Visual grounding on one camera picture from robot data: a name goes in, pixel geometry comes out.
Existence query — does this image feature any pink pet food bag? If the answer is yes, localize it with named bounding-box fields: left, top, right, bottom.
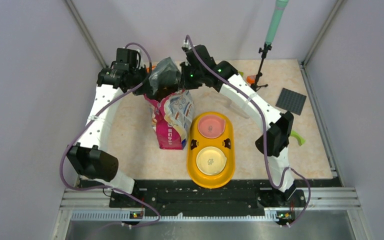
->
left=144, top=57, right=195, bottom=150

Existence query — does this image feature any clear plastic scoop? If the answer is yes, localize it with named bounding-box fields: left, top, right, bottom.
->
left=226, top=99, right=250, bottom=119

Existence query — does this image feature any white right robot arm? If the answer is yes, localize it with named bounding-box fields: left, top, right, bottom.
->
left=180, top=42, right=297, bottom=206

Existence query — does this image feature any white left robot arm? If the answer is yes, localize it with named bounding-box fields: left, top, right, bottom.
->
left=66, top=48, right=149, bottom=207

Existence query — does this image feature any brown pet food kibble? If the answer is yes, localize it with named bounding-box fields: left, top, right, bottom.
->
left=156, top=86, right=178, bottom=101

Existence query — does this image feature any pink food bowl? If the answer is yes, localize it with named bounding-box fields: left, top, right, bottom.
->
left=197, top=114, right=226, bottom=139

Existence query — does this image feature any yellow double pet feeder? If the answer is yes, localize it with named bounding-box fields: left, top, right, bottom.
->
left=186, top=111, right=236, bottom=189

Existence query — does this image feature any cream food bowl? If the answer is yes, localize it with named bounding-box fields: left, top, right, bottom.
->
left=196, top=146, right=227, bottom=176

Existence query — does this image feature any orange toy piece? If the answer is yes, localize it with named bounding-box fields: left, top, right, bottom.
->
left=246, top=75, right=256, bottom=84

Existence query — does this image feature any black tripod stand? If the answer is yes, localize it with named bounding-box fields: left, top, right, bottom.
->
left=250, top=43, right=272, bottom=92

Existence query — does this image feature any dark grey building baseplate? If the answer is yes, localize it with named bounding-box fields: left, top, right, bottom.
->
left=275, top=88, right=307, bottom=115

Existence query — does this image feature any mint green pole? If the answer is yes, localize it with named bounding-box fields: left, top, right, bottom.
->
left=264, top=0, right=289, bottom=45

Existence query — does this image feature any green curved toy piece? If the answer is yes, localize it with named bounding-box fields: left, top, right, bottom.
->
left=290, top=130, right=306, bottom=146

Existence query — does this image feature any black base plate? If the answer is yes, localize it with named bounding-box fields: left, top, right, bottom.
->
left=79, top=178, right=342, bottom=218

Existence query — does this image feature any aluminium frame rail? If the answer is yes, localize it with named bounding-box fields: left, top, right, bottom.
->
left=51, top=179, right=373, bottom=240

